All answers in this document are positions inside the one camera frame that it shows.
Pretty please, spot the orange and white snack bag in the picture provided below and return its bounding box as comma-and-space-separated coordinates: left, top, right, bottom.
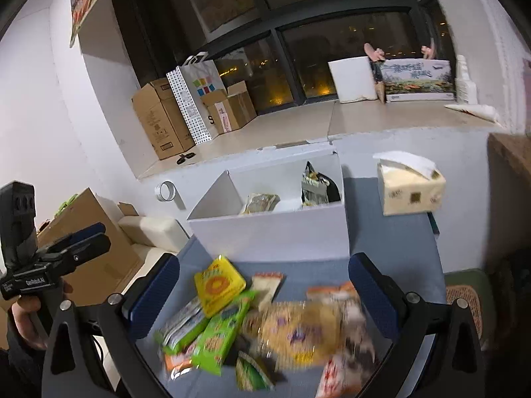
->
307, 282, 376, 365

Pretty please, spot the dark window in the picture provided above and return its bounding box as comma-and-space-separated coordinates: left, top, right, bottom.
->
110, 0, 457, 108

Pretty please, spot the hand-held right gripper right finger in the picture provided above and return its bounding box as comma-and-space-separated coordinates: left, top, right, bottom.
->
350, 252, 486, 398

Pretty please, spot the woven seat cushion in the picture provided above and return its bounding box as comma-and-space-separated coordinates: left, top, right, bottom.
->
444, 269, 498, 349

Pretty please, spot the small beige snack packet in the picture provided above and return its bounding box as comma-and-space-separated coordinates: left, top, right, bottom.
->
249, 273, 285, 311

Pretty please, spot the bright green cracker packet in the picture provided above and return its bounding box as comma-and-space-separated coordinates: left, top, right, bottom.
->
191, 290, 258, 376

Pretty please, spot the polka dot paper bag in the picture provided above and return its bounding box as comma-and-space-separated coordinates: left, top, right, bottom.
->
167, 52, 227, 146

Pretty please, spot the tall cardboard box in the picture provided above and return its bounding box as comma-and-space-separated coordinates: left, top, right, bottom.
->
132, 78, 195, 161

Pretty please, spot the tape roll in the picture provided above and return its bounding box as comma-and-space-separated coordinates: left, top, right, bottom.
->
155, 181, 177, 202

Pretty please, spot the wooden desk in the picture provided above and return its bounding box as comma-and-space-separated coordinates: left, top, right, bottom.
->
487, 133, 531, 183

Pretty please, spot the white and green snack packet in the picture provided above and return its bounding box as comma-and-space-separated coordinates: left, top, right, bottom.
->
155, 296, 210, 355

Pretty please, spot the dark green snack packet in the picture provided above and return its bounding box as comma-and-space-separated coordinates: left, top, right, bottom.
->
234, 350, 276, 391

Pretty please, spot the orange snack packet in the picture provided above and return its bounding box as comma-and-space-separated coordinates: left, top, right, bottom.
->
164, 350, 195, 380

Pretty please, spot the person's left forearm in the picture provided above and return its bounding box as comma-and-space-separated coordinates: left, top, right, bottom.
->
0, 340, 46, 398

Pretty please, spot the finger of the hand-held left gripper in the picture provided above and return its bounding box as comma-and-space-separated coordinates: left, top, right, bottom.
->
39, 223, 106, 258
43, 233, 112, 274

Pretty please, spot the olive snack packet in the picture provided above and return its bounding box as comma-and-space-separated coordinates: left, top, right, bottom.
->
241, 193, 278, 215

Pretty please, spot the green plastic bag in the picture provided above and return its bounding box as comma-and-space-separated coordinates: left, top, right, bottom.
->
54, 193, 79, 216

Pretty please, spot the person's left hand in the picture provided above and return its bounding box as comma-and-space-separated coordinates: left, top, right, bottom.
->
8, 296, 51, 351

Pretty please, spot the red and white snack packet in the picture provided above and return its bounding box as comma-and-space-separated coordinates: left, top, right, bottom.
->
317, 357, 376, 398

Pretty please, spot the blue-grey tablecloth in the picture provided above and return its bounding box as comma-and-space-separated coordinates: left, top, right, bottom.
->
135, 176, 446, 398

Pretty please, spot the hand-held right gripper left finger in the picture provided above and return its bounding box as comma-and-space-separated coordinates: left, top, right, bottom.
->
41, 254, 180, 398

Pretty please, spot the yellow snack packet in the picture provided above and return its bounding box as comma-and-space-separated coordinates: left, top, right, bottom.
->
194, 255, 247, 318

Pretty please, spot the landscape printed flat box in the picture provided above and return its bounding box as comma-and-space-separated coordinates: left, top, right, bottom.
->
381, 59, 456, 103

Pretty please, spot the large brown cardboard box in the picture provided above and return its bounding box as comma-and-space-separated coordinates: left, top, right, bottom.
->
35, 188, 144, 311

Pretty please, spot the white foam box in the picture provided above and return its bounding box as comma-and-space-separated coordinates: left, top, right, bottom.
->
328, 56, 379, 104

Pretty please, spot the white plastic bag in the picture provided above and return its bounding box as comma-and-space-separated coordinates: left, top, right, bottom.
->
445, 101, 500, 124

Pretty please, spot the black snack packet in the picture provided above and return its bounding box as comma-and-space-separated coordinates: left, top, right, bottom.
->
301, 161, 341, 207

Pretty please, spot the small open cardboard box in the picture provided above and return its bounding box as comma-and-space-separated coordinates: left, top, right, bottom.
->
201, 81, 258, 134

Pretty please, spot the cream tissue box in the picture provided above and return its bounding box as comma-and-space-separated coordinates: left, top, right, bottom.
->
372, 151, 446, 216

